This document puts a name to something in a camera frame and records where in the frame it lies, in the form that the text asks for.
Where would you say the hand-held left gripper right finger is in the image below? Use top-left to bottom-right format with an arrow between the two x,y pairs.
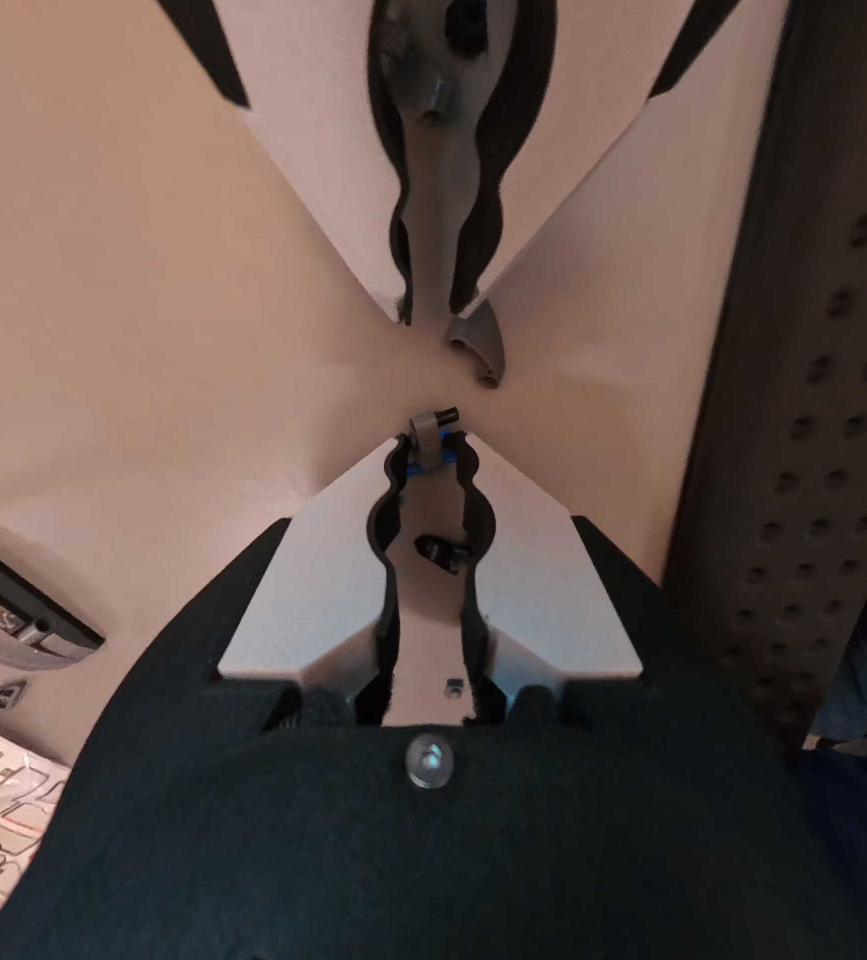
453,431 -> 645,726

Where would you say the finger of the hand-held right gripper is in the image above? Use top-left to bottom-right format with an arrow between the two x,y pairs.
448,0 -> 705,316
210,0 -> 415,329

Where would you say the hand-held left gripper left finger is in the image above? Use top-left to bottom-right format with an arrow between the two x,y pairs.
216,435 -> 411,726

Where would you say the grey liftarm with blue pins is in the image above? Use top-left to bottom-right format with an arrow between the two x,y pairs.
402,405 -> 462,481

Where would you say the grey curved liftarm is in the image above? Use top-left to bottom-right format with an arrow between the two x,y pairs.
444,298 -> 507,391

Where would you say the transparent lego canopy piece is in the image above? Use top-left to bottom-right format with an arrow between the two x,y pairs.
0,523 -> 107,670

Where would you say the short black pin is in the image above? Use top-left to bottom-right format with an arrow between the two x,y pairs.
416,533 -> 470,576

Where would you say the dark perforated chair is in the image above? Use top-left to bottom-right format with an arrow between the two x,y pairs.
662,0 -> 867,762

